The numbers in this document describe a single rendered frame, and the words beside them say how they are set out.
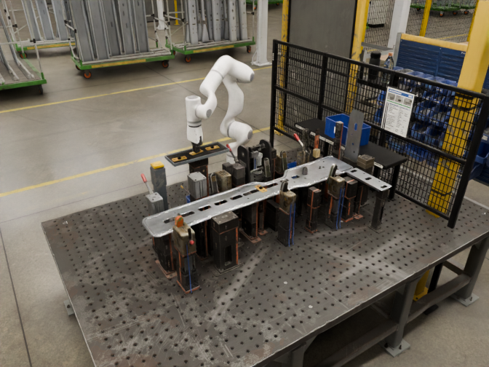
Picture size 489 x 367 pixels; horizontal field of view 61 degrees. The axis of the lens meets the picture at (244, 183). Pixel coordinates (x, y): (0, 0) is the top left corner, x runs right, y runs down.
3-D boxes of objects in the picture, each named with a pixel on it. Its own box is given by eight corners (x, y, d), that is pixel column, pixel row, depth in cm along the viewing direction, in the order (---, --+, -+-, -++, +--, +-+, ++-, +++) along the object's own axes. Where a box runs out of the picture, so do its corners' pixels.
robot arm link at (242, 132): (232, 148, 299) (233, 117, 287) (254, 155, 291) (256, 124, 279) (223, 154, 290) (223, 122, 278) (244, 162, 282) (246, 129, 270)
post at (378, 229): (378, 234, 255) (386, 193, 241) (364, 225, 263) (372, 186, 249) (386, 230, 259) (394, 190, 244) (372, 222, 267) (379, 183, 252)
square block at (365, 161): (359, 208, 280) (367, 161, 262) (350, 203, 286) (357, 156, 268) (367, 204, 284) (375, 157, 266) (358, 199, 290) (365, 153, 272)
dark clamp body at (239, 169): (236, 225, 264) (236, 172, 245) (225, 215, 274) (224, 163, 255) (250, 219, 269) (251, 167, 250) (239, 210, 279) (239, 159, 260)
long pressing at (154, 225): (156, 242, 201) (156, 239, 201) (138, 220, 218) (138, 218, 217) (356, 169, 268) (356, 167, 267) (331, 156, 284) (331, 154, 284)
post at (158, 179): (161, 234, 255) (153, 171, 233) (156, 229, 260) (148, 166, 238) (172, 230, 258) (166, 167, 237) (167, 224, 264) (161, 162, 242)
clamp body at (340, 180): (332, 232, 257) (338, 183, 240) (319, 223, 266) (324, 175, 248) (343, 228, 261) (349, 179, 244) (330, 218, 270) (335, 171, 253)
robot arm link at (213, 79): (234, 83, 243) (209, 124, 233) (213, 79, 251) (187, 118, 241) (229, 72, 236) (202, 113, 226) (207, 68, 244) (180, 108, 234)
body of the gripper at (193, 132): (183, 121, 241) (185, 140, 247) (194, 127, 235) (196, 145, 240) (193, 119, 246) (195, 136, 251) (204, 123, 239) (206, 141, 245)
